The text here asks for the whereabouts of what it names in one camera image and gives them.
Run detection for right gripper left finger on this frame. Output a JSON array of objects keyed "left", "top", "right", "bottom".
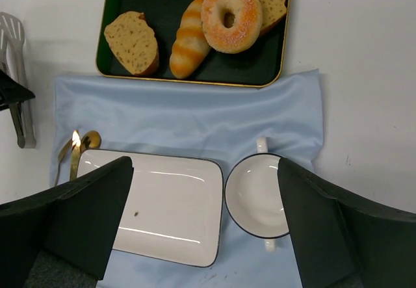
[{"left": 1, "top": 156, "right": 134, "bottom": 287}]

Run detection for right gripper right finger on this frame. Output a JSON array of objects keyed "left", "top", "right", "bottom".
[{"left": 277, "top": 158, "right": 415, "bottom": 287}]

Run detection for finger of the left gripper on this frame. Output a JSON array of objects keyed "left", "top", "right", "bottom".
[{"left": 0, "top": 70, "right": 35, "bottom": 111}]

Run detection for silver metal tongs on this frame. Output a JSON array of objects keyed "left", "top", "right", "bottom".
[{"left": 1, "top": 12, "right": 36, "bottom": 148}]

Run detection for left bread slice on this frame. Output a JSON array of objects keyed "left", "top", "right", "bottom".
[{"left": 104, "top": 11, "right": 159, "bottom": 76}]

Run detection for bread slice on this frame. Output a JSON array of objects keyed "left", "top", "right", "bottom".
[
  {"left": 259, "top": 0, "right": 287, "bottom": 36},
  {"left": 104, "top": 11, "right": 159, "bottom": 76}
]

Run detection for striped bread roll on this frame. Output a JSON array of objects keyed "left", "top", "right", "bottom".
[{"left": 169, "top": 0, "right": 211, "bottom": 79}]

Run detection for right bread slice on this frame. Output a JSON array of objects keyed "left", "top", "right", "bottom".
[{"left": 259, "top": 0, "right": 287, "bottom": 36}]

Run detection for white rectangular plate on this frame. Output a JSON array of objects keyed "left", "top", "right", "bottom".
[{"left": 76, "top": 148, "right": 225, "bottom": 268}]

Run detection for light blue cloth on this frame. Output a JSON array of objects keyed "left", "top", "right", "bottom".
[{"left": 52, "top": 70, "right": 324, "bottom": 287}]

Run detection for dark green serving tray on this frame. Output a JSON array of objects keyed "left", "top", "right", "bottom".
[{"left": 101, "top": 0, "right": 289, "bottom": 88}]

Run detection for sugared orange donut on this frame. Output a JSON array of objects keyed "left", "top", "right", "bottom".
[{"left": 201, "top": 0, "right": 263, "bottom": 54}]

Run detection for gold fork green handle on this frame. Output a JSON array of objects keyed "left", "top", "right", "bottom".
[{"left": 53, "top": 140, "right": 72, "bottom": 187}]

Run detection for gold knife green handle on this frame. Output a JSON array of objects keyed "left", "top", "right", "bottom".
[{"left": 70, "top": 130, "right": 81, "bottom": 181}]

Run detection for gold spoon green handle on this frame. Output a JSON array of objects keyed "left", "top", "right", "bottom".
[{"left": 80, "top": 130, "right": 101, "bottom": 153}]

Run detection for white bowl with handles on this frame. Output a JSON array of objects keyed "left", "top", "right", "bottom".
[{"left": 225, "top": 137, "right": 289, "bottom": 252}]

